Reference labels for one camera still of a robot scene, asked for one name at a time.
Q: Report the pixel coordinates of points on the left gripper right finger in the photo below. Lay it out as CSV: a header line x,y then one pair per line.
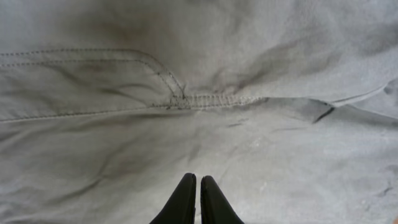
x,y
215,208

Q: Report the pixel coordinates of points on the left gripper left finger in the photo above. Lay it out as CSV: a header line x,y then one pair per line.
x,y
180,207

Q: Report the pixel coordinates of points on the grey shorts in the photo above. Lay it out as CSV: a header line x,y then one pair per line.
x,y
291,106

